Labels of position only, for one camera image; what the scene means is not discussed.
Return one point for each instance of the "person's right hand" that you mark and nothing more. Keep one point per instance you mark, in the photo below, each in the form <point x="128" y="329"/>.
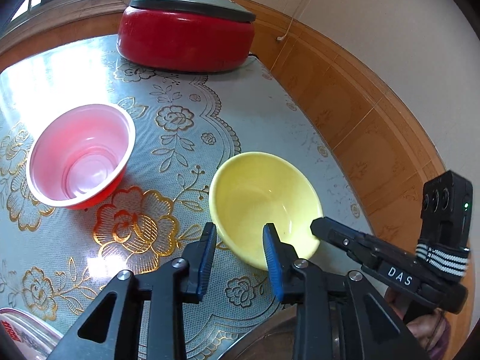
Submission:
<point x="433" y="332"/>

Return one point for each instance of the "red electric cooking pot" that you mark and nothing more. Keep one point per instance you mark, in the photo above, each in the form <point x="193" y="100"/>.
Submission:
<point x="183" y="42"/>

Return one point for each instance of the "small floral double-happiness plate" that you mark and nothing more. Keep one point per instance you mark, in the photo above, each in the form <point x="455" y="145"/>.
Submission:
<point x="34" y="338"/>

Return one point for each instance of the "grey pot lid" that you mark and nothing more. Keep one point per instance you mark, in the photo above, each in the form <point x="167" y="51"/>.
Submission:
<point x="222" y="9"/>

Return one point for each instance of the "stainless steel bowl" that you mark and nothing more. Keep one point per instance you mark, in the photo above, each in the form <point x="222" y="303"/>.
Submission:
<point x="291" y="334"/>

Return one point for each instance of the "black tracking camera box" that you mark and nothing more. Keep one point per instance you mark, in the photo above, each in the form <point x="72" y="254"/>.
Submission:
<point x="445" y="226"/>

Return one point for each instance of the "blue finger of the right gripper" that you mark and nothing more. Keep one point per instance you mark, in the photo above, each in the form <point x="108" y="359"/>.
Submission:
<point x="337" y="234"/>

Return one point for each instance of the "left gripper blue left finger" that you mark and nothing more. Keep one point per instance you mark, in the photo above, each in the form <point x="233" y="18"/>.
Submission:
<point x="199" y="256"/>

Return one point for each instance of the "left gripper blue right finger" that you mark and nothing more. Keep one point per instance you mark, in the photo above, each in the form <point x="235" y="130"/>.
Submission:
<point x="285" y="281"/>

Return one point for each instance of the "red plastic bowl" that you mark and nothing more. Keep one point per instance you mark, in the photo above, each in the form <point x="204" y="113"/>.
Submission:
<point x="80" y="157"/>

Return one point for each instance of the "yellow plastic bowl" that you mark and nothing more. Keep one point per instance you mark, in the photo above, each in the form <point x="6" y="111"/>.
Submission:
<point x="253" y="189"/>

